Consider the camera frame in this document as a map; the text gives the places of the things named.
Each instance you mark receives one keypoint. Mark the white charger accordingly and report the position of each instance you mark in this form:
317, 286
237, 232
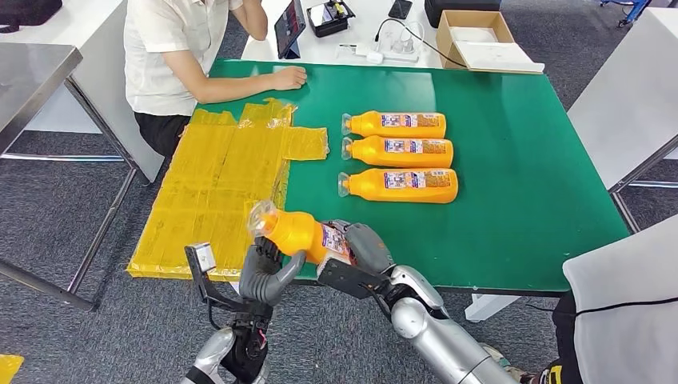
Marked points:
374, 56

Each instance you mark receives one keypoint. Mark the blue metal frame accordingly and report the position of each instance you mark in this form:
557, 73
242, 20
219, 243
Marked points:
631, 13

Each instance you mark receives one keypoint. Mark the black bag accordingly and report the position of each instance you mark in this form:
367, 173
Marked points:
26, 10

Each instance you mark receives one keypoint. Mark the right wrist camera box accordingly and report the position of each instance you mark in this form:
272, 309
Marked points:
344, 278

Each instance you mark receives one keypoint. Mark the white desk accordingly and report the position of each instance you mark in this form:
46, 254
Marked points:
106, 106
366, 26

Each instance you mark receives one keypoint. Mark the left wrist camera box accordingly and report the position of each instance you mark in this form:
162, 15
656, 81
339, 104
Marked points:
201, 258

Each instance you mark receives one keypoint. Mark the white foam insert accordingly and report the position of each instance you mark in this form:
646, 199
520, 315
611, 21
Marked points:
474, 34

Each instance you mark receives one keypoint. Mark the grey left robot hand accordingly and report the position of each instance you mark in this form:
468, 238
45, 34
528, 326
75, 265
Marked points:
259, 281

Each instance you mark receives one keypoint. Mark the black phone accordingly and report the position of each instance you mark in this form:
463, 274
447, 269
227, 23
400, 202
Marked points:
400, 8

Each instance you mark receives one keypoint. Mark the white table with steel legs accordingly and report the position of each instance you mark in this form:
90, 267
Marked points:
625, 106

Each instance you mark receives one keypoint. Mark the seated person's left forearm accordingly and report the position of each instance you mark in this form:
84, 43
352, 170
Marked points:
253, 21

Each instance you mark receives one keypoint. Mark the seated person's right hand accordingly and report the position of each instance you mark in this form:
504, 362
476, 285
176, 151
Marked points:
290, 78

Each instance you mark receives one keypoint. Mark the dark tablet on stand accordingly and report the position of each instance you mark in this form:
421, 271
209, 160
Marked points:
290, 24

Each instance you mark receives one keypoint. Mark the black tray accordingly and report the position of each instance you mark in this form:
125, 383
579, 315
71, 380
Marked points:
323, 28

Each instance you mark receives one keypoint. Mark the open cardboard box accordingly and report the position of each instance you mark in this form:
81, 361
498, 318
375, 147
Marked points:
443, 41

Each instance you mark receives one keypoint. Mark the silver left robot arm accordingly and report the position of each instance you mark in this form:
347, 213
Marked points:
212, 355

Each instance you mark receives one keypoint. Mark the orange detergent bottle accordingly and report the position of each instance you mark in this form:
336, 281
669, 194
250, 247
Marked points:
371, 124
368, 185
371, 151
296, 233

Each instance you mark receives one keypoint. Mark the yellow black tool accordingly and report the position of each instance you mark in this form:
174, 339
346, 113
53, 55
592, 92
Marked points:
337, 8

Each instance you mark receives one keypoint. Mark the yellow plastic wrapped sheet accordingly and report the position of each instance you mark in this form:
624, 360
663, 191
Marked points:
212, 169

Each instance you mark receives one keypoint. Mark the standing person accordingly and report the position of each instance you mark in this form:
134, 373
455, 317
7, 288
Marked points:
625, 318

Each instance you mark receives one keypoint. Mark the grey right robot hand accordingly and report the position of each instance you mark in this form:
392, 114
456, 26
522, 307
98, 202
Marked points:
368, 246

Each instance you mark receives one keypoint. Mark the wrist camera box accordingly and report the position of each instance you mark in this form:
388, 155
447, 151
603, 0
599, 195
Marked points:
201, 258
344, 278

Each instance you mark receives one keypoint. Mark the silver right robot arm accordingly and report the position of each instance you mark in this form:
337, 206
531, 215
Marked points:
439, 339

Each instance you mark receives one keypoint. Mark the white box lid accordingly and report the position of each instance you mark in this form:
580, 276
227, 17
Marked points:
498, 57

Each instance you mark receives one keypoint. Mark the seated person's right forearm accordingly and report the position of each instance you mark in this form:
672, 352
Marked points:
233, 90

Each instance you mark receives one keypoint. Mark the yellow plastic scrap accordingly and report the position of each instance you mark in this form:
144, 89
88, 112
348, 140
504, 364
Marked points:
9, 368

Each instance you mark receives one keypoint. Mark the seated person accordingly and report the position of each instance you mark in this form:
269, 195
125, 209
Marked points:
159, 53

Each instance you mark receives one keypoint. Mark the white table leg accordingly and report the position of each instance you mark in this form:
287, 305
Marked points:
490, 307

